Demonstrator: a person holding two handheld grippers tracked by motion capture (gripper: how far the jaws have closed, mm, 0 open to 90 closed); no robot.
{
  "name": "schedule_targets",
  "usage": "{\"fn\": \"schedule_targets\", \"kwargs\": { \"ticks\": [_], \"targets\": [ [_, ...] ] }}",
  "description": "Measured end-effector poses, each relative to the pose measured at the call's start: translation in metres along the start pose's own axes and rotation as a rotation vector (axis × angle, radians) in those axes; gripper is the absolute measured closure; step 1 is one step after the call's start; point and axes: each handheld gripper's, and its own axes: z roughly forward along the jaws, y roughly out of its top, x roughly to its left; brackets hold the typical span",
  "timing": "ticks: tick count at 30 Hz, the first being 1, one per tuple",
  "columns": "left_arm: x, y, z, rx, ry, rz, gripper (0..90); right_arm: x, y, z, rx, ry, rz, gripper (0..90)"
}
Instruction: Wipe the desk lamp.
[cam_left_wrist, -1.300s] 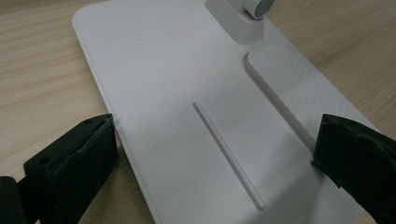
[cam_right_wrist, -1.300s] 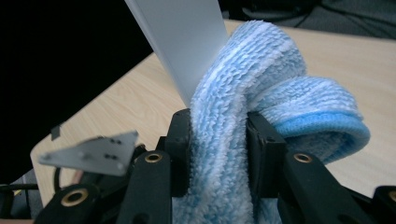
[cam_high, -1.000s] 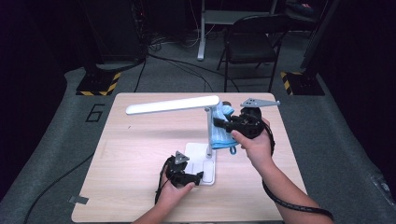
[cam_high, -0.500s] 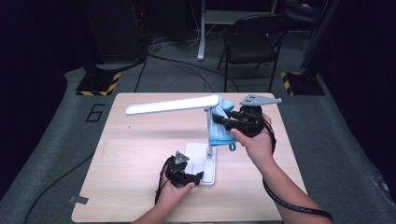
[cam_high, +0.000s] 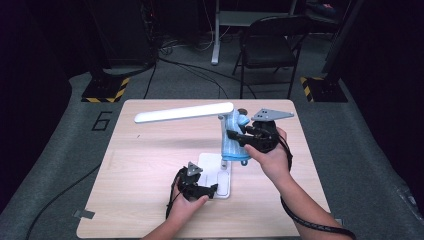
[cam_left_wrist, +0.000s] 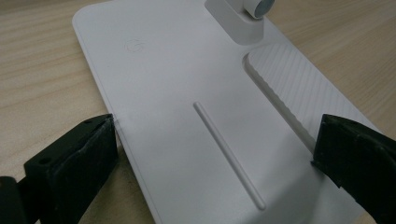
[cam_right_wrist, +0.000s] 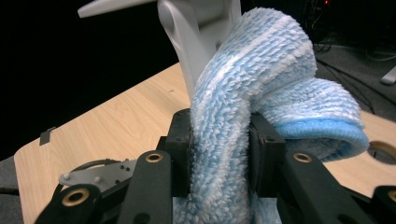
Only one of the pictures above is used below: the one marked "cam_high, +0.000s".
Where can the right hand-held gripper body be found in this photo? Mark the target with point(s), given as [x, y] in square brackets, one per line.
[266, 138]

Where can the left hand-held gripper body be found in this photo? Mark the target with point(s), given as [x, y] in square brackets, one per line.
[191, 186]

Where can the blue striped cloth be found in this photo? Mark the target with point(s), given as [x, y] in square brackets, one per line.
[233, 151]

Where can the white desk lamp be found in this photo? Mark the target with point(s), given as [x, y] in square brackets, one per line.
[183, 112]

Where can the person's left hand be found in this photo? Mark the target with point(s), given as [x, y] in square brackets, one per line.
[185, 210]

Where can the person's right hand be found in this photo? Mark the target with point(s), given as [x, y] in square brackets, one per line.
[275, 163]

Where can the round black table grommet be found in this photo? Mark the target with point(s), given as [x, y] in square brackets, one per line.
[243, 110]

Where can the black stand with striped base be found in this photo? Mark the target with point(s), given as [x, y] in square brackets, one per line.
[103, 88]
[326, 90]

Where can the black folding chair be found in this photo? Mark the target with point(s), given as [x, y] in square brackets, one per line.
[266, 50]

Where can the grey tape piece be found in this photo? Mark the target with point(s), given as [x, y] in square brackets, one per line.
[338, 222]
[84, 214]

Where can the dark cabinet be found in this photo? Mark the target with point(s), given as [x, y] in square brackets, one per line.
[123, 33]

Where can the white metal desk frame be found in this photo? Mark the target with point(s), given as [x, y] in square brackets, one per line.
[215, 40]

